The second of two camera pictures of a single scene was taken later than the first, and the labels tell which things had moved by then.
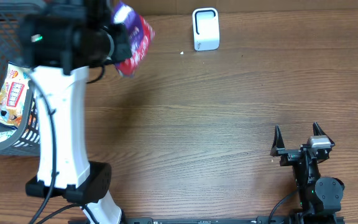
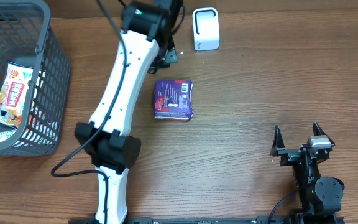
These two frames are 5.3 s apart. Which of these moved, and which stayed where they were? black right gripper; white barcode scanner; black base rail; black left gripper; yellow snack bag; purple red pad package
Moved: black left gripper; purple red pad package
Stayed: black right gripper; black base rail; yellow snack bag; white barcode scanner
